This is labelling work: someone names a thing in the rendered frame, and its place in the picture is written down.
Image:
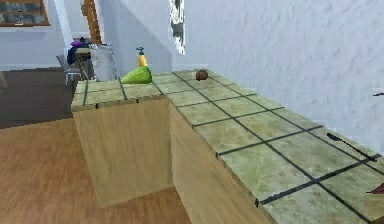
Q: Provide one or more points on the brown saltshaker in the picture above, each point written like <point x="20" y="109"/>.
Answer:
<point x="201" y="75"/>

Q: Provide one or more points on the green lettuce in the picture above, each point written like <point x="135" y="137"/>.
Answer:
<point x="138" y="76"/>

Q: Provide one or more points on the wooden counter with tiled top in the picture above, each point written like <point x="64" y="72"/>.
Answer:
<point x="253" y="140"/>
<point x="126" y="150"/>

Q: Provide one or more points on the yellow spray bottle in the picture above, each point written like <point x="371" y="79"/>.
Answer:
<point x="142" y="60"/>

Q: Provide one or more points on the dark blue cloth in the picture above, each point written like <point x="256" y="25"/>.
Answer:
<point x="73" y="55"/>

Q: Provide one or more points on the brown wooden ladder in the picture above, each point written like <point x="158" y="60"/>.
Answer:
<point x="92" y="20"/>

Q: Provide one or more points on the black thin bar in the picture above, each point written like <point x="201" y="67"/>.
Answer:
<point x="379" y="94"/>

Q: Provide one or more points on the brown framed window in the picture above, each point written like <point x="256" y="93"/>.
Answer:
<point x="22" y="12"/>

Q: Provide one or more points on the dark red flat thing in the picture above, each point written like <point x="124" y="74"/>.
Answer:
<point x="378" y="190"/>

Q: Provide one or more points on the black and white wall picture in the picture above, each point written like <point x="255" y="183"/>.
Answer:
<point x="177" y="26"/>

